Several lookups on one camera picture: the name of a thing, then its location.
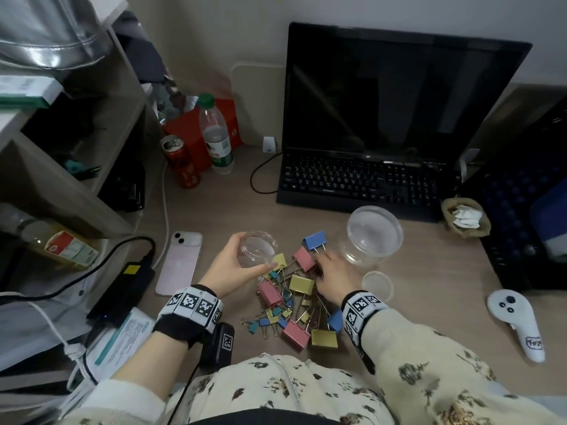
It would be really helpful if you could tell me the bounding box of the person's left hand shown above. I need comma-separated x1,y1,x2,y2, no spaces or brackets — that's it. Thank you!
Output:
198,231,278,299

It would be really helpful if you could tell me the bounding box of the person's right hand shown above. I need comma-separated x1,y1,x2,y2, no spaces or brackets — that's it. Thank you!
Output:
312,251,371,311

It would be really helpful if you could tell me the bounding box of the small clear plastic jar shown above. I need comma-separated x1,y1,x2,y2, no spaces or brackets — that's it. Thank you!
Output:
237,230,279,270

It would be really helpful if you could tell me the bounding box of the pile of large binder clips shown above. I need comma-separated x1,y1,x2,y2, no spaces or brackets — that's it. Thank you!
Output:
256,231,346,350

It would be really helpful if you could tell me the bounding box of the large clear plastic jar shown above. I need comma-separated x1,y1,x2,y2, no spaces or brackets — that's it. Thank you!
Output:
330,205,405,270

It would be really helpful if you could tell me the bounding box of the pile of small binder clips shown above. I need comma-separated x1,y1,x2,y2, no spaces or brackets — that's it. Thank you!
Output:
240,267,320,341

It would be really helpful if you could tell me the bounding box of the person's left forearm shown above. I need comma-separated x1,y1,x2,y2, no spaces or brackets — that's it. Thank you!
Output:
57,329,198,425

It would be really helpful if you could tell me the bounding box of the person's right forearm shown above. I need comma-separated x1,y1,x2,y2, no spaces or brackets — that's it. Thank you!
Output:
361,307,567,425

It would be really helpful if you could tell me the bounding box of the person's floral cream jacket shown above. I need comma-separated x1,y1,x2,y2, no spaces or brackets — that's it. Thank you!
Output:
164,354,399,425

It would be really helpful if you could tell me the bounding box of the person's black garment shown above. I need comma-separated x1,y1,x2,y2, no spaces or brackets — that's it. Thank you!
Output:
190,409,390,425

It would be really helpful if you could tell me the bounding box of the clear plastic lid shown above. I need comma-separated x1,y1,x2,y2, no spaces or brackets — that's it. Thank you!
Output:
361,270,395,304

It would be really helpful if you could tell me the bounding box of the pink smartphone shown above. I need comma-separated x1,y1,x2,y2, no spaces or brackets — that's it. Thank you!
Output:
155,230,204,297

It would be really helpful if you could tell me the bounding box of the black keyboard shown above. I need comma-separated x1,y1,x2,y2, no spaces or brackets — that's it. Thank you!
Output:
275,148,448,223

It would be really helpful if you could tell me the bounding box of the red drink can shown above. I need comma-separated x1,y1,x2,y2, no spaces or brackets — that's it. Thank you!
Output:
159,135,203,191

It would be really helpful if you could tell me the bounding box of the black power adapter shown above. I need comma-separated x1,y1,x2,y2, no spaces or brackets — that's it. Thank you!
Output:
86,260,157,327

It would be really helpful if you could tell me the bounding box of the white teal tissue pack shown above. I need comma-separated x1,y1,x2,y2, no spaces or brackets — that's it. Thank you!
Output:
84,307,156,372

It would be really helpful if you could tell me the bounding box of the clear water bottle green cap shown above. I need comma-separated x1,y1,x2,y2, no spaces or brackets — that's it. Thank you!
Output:
196,92,234,175

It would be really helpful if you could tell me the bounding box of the black electronic device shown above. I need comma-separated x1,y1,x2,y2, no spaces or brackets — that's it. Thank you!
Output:
98,161,147,213

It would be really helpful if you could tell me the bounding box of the brown paper cup with tissue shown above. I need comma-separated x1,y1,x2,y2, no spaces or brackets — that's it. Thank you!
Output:
441,197,493,240

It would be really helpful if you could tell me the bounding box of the crumpled white tissue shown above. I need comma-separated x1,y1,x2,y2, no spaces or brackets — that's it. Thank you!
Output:
451,205,484,230

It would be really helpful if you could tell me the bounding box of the red cardboard box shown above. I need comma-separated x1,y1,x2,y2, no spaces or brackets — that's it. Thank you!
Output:
161,97,243,173

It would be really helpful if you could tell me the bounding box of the yellow juice bottle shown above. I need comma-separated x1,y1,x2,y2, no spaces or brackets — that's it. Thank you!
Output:
0,202,102,272

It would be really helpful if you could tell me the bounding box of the white handheld controller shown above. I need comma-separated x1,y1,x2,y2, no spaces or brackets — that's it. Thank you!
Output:
486,289,546,364

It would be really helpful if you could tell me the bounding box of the crumpled clear plastic wrap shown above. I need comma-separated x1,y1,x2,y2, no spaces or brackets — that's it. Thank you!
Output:
148,81,200,127

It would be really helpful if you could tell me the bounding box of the black plastic crate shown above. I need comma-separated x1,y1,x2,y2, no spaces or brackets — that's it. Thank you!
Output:
458,97,567,293

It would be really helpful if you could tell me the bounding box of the teal small gadget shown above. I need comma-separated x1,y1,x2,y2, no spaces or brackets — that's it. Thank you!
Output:
61,158,103,181

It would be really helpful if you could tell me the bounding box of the black computer monitor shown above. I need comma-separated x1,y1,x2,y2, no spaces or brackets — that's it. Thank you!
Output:
281,21,534,166

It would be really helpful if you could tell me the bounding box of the grey shelf unit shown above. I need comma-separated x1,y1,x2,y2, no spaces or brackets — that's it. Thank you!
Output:
0,0,151,394

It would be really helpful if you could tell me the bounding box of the blue folder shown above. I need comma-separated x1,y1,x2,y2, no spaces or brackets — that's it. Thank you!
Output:
529,176,567,261

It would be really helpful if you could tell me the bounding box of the dark fabric bag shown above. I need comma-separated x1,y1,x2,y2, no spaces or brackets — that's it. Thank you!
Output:
113,11,171,84

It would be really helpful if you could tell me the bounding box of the green white box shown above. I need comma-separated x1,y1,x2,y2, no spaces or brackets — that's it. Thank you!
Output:
0,74,65,110

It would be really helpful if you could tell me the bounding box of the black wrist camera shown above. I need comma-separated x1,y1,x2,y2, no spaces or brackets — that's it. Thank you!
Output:
199,322,236,372

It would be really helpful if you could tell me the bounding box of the white charging cable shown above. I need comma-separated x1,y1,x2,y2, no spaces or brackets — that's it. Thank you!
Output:
152,161,171,270

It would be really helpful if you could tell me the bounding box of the black keyboard cable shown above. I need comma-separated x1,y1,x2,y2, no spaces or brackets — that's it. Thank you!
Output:
249,151,284,195

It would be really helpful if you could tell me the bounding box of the black power cable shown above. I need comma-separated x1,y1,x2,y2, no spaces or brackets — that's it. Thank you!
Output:
0,236,157,306

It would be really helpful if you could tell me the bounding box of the thin black camera cable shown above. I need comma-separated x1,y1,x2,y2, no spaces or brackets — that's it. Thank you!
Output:
166,369,204,425

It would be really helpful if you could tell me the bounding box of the white bundled cable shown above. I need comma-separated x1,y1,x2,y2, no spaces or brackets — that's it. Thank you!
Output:
26,300,96,394

